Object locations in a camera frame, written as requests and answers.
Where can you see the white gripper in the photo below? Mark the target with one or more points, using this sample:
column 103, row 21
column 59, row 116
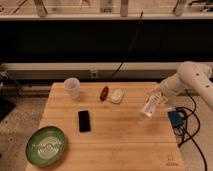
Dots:
column 160, row 95

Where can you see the clear plastic bottle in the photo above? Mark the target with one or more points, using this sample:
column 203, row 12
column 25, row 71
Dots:
column 149, row 106

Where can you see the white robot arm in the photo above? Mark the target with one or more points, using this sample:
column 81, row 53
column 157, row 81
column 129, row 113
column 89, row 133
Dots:
column 189, row 75

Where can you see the blue box on floor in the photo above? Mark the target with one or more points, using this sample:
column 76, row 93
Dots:
column 175, row 119

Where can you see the red oval object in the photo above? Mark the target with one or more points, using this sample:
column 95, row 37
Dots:
column 104, row 93

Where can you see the black smartphone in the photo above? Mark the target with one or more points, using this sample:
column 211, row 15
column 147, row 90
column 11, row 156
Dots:
column 84, row 121

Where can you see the translucent plastic cup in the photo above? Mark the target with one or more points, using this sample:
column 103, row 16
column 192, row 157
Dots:
column 72, row 86

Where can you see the green ceramic bowl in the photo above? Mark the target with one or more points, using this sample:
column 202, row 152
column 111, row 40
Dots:
column 45, row 146

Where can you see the white wall outlet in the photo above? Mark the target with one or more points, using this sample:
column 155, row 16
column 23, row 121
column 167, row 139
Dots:
column 94, row 74

